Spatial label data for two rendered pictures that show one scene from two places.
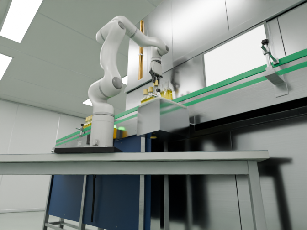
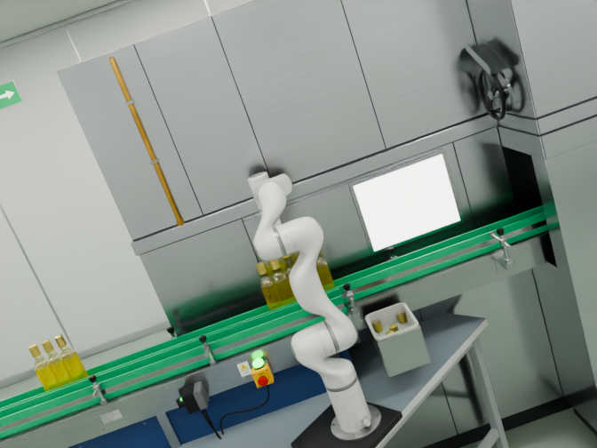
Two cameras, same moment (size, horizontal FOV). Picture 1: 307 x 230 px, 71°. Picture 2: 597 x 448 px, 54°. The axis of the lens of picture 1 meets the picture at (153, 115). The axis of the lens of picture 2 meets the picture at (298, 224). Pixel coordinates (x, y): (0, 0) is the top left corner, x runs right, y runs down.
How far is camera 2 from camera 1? 222 cm
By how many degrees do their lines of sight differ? 58
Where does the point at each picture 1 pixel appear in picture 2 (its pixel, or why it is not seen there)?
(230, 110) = (450, 291)
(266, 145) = (457, 299)
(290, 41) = (470, 179)
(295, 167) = (485, 311)
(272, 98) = (494, 275)
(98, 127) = (360, 401)
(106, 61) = (324, 302)
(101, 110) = (353, 378)
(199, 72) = (352, 216)
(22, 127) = not seen: outside the picture
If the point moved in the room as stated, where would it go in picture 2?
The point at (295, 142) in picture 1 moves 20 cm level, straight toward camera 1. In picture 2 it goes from (483, 289) to (512, 302)
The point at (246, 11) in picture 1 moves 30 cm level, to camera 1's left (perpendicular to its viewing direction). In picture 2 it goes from (409, 121) to (376, 144)
